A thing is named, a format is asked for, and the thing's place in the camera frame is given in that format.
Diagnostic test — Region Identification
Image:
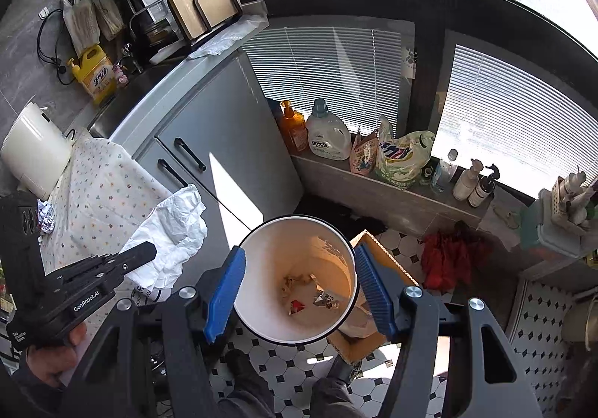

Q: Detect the metal faucet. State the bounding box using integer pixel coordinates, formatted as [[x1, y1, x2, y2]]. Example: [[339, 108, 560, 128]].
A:
[[120, 43, 143, 73]]

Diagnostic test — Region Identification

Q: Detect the person's right leg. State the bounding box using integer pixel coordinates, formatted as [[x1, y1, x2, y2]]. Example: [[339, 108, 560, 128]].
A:
[[311, 357, 363, 418]]

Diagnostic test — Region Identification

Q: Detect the white electric kettle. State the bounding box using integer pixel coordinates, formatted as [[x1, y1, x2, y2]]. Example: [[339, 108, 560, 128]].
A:
[[0, 101, 75, 201]]

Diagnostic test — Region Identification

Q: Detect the white patterned hanging object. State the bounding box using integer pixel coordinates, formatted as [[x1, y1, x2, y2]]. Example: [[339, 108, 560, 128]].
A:
[[402, 44, 416, 80]]

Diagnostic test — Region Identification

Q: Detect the grey cabinet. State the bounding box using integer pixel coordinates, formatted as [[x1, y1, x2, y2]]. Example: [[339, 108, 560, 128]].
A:
[[107, 47, 304, 236]]

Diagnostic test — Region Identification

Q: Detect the cardboard box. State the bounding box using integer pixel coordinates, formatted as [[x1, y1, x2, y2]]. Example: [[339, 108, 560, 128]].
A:
[[327, 230, 420, 365]]

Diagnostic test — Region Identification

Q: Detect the white dish cloth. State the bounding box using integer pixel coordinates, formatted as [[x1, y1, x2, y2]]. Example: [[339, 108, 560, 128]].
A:
[[187, 12, 269, 60]]

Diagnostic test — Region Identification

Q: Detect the crumpled paper scrap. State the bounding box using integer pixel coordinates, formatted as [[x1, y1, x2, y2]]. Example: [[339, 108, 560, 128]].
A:
[[280, 274, 318, 300]]

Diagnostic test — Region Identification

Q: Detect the white round bin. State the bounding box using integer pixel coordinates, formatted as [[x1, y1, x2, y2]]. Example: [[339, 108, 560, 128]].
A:
[[232, 216, 360, 344]]

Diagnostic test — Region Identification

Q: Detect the red cloth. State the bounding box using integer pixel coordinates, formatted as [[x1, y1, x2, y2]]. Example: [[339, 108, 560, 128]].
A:
[[420, 231, 491, 292]]

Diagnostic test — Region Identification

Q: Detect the pink refill pouch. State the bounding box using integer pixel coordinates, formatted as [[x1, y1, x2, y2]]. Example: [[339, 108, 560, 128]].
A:
[[350, 126, 380, 176]]

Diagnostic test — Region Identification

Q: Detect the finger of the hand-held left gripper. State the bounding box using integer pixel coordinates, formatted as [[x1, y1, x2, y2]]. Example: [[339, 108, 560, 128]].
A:
[[47, 241, 157, 295]]

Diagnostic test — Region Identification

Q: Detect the black cable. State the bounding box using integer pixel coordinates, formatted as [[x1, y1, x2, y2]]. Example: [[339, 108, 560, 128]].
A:
[[36, 9, 75, 86]]

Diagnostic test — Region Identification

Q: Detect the thin black rod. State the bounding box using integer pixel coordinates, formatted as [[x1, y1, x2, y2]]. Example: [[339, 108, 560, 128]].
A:
[[161, 161, 257, 232]]

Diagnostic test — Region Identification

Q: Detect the person's left forearm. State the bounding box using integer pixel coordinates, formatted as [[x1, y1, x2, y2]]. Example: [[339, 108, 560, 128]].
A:
[[9, 353, 64, 418]]

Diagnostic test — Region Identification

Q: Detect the black cabinet handle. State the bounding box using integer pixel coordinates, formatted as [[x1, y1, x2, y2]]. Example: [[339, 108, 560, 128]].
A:
[[174, 138, 207, 173], [158, 159, 188, 189]]

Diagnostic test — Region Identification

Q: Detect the person's left leg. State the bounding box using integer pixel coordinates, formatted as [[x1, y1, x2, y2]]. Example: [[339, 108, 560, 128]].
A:
[[217, 348, 276, 418]]

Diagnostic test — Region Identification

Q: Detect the small clear bottle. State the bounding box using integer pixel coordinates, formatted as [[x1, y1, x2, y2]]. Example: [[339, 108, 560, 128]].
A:
[[432, 148, 459, 192]]

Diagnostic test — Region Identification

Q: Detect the printed snack wrapper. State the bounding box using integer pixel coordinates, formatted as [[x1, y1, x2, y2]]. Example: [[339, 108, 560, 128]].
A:
[[312, 289, 342, 309]]

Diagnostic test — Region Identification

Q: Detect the white detergent bottle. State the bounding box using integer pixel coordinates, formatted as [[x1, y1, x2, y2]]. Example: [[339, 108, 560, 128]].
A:
[[306, 98, 352, 161]]

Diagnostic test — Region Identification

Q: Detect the green white detergent bag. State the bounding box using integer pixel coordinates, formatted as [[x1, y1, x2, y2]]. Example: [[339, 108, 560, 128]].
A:
[[375, 115, 436, 191]]

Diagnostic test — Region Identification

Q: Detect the person's left hand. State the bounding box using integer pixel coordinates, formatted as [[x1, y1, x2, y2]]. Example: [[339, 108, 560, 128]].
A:
[[25, 323, 89, 387]]

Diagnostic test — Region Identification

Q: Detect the silver foil wrapper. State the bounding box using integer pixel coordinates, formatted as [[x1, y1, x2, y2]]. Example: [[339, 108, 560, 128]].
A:
[[36, 199, 57, 236]]

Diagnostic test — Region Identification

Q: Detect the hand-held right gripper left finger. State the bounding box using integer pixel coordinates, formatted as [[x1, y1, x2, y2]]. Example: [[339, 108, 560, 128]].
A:
[[61, 247, 247, 418]]

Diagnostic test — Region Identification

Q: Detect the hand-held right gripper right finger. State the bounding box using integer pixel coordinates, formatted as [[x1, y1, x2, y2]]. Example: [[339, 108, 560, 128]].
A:
[[354, 244, 543, 418]]

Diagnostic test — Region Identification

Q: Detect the white tissue paper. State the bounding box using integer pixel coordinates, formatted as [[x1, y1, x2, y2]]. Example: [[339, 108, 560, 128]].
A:
[[119, 185, 209, 292]]

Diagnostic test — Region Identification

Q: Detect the floral tablecloth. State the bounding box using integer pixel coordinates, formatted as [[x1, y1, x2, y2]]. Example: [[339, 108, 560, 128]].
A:
[[40, 129, 188, 353]]

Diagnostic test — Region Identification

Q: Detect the orange pump bottle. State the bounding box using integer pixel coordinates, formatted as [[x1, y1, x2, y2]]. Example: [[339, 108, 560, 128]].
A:
[[279, 100, 309, 155]]

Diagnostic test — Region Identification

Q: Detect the white window blind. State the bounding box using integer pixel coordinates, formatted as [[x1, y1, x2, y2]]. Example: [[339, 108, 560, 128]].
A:
[[240, 26, 403, 134], [432, 43, 598, 199]]

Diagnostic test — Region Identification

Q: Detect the yellow detergent jug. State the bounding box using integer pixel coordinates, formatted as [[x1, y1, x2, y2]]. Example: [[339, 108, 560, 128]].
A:
[[67, 43, 117, 105]]

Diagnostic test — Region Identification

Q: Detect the dark pump bottle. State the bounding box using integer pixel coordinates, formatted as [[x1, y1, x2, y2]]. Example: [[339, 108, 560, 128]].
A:
[[468, 164, 500, 208]]

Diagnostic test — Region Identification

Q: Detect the black dish rack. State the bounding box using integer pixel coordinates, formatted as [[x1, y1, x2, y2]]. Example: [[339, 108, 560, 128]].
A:
[[119, 0, 197, 64]]

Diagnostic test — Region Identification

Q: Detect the white pump bottle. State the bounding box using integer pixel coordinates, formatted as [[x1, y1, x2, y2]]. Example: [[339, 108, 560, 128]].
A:
[[452, 159, 484, 201]]

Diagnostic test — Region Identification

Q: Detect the green storage basket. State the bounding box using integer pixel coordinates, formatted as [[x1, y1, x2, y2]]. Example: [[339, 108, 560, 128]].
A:
[[520, 170, 598, 269]]

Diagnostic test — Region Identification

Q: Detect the person's leg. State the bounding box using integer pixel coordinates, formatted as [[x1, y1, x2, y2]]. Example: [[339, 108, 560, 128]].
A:
[[217, 348, 276, 418], [311, 357, 363, 418]]

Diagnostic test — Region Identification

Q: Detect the hanging plastic bag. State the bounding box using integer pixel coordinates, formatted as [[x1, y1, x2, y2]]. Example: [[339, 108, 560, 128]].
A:
[[89, 0, 124, 41], [60, 0, 101, 55]]

